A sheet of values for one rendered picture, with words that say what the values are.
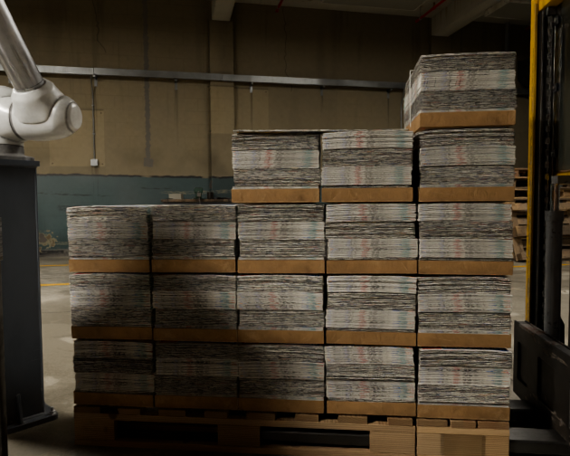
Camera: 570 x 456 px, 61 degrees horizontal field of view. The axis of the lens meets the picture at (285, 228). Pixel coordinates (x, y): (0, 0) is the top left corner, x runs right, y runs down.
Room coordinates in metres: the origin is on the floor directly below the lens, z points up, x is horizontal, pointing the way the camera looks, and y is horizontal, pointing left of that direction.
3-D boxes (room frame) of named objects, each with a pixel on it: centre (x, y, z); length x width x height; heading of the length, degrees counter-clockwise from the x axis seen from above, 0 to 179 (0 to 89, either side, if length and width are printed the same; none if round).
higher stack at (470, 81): (1.69, -0.58, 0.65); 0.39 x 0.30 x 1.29; 174
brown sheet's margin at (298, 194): (1.75, 0.02, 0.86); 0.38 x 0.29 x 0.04; 176
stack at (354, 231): (1.76, 0.14, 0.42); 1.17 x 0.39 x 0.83; 84
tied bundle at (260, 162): (1.75, 0.01, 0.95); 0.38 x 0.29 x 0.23; 176
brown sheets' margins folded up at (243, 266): (1.76, 0.14, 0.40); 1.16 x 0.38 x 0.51; 84
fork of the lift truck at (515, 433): (1.59, -0.39, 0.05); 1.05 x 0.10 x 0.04; 84
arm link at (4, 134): (1.84, 1.06, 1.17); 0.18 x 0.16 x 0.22; 80
